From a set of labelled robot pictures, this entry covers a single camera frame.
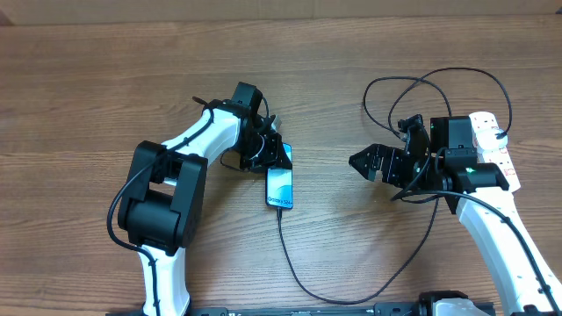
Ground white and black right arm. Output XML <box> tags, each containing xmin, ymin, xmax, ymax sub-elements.
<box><xmin>349</xmin><ymin>115</ymin><xmax>561</xmax><ymax>315</ymax></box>

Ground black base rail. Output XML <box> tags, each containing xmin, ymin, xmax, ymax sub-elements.
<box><xmin>184</xmin><ymin>302</ymin><xmax>426</xmax><ymax>316</ymax></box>

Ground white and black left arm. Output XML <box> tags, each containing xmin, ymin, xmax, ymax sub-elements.
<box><xmin>106</xmin><ymin>83</ymin><xmax>293</xmax><ymax>315</ymax></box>

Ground white charger adapter plug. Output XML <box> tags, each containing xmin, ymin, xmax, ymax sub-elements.
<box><xmin>472</xmin><ymin>128</ymin><xmax>508</xmax><ymax>154</ymax></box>

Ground Galaxy smartphone with blue screen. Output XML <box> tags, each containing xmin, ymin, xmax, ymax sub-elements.
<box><xmin>265</xmin><ymin>168</ymin><xmax>293</xmax><ymax>210</ymax></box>

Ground white power strip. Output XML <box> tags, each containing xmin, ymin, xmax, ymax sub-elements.
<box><xmin>469</xmin><ymin>111</ymin><xmax>521</xmax><ymax>192</ymax></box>

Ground black USB charging cable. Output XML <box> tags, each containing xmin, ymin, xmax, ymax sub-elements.
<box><xmin>275</xmin><ymin>67</ymin><xmax>514</xmax><ymax>306</ymax></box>

